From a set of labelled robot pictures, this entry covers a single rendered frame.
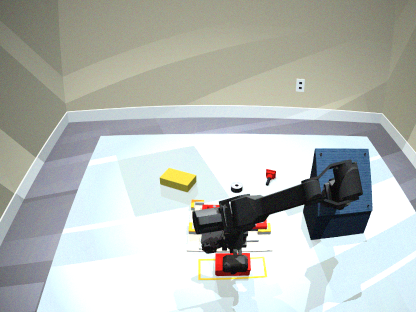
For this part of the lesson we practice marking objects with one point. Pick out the yellow rectangular block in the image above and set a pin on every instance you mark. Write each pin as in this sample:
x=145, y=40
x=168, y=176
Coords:
x=179, y=180

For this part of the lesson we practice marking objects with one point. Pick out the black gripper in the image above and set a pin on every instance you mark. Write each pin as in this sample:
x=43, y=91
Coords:
x=235, y=262

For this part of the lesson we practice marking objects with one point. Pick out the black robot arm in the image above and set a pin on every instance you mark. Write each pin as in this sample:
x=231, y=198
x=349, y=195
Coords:
x=245, y=211

